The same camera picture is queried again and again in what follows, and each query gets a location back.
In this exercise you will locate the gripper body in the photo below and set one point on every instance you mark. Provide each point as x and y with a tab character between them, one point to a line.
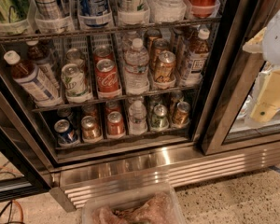
277	39

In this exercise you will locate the green soda can front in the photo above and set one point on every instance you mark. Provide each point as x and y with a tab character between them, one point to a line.
159	119

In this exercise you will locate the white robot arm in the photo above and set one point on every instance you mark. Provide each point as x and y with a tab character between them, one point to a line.
265	102

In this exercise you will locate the gold can bottom right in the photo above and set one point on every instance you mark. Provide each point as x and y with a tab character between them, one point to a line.
181	113

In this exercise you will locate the gold can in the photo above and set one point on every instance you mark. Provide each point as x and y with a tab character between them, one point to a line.
164	67
181	113

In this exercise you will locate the gold can middle front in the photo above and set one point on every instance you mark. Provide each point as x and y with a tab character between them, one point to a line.
164	67

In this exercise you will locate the middle shelf water bottle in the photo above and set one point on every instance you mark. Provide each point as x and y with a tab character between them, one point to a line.
136	68

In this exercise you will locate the shelf water bottle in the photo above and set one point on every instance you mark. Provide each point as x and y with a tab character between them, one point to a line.
137	118
136	68

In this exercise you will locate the bottom shelf water bottle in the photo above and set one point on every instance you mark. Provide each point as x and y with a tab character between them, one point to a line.
137	118

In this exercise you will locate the red can bottom front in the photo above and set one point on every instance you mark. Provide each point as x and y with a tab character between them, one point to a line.
115	125

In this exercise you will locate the red coca-cola can middle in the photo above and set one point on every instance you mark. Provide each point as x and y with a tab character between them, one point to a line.
107	79

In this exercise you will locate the copper can bottom front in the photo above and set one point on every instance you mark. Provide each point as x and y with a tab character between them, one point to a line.
91	131

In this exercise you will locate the white green can middle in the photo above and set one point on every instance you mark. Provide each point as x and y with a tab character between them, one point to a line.
77	88

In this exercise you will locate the blue pepsi can bottom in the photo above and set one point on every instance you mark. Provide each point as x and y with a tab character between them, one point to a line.
66	134

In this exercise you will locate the steel fridge base grille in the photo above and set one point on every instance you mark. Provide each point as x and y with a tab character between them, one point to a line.
178	166

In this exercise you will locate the open glass fridge door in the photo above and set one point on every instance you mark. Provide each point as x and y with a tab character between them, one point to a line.
22	172

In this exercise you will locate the tea bottle right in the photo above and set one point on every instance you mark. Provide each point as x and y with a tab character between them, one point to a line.
195	58

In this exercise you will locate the tea bottle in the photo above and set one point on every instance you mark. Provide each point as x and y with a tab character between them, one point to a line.
195	58
41	56
33	80

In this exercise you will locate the clear plastic food container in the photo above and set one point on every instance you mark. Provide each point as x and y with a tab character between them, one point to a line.
154	204

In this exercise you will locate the tea bottle left rear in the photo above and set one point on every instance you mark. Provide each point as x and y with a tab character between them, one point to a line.
41	56

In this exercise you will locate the tea bottle left front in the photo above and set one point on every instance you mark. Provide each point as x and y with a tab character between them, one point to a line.
33	80

